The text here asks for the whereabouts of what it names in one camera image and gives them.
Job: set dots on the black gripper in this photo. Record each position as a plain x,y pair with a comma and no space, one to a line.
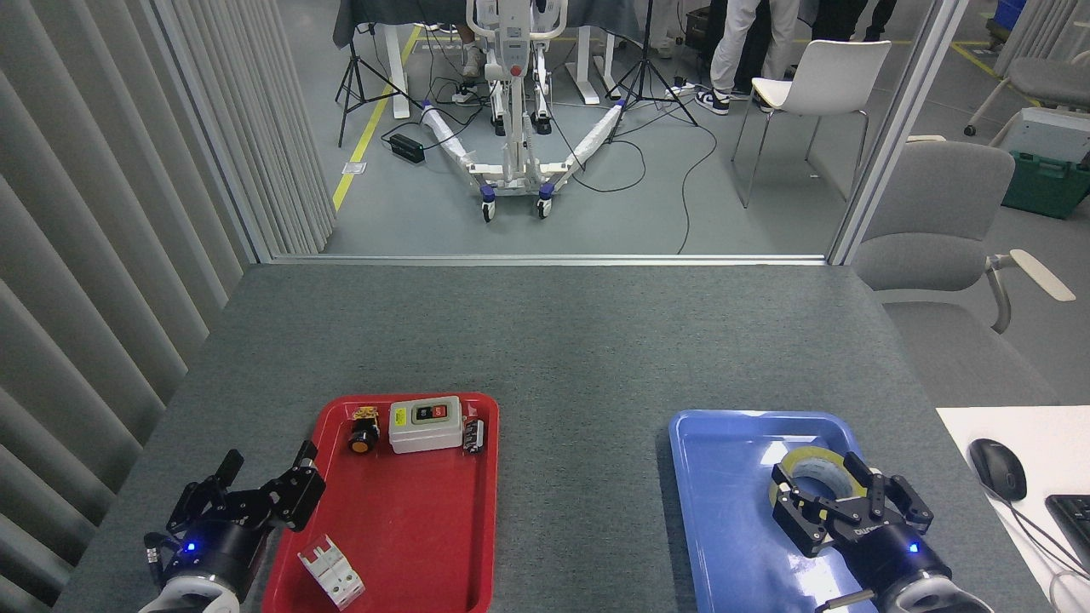
894,553
221,549

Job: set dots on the yellow tape roll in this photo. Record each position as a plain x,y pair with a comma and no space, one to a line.
817,460

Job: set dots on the white circuit breaker block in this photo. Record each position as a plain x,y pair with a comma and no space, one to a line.
334,577

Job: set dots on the blue plastic tray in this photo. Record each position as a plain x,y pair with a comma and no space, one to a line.
724,511

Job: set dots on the black orange push button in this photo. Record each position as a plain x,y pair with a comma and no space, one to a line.
363,438

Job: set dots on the black computer mouse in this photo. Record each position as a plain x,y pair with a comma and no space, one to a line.
998,468

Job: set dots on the red plastic tray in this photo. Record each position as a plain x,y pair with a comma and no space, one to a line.
400,528

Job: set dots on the black keyboard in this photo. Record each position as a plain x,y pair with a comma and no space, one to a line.
1075,524

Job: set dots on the grey vertical blinds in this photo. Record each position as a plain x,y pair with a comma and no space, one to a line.
85,255

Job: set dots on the grey office armchair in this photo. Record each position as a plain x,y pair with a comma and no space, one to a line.
937,221

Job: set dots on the green storage bin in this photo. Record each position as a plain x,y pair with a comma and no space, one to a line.
1043,187

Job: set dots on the black power strip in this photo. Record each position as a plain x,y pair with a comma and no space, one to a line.
407,148

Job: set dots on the grey box lid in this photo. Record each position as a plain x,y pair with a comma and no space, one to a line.
1056,134

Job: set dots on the black tripod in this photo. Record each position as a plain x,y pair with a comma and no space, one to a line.
358,81
645,77

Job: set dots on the white plastic chair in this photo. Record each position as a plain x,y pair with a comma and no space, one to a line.
830,77

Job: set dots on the white wheeled stand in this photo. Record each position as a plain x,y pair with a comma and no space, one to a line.
513,128

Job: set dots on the grey upholstered chair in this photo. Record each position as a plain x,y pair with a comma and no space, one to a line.
1052,81

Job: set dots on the person in pale trousers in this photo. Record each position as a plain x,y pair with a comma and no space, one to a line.
737,51

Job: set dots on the person in dark trousers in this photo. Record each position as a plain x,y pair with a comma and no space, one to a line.
839,19

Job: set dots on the white two-button switch box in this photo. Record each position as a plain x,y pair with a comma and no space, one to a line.
426,430

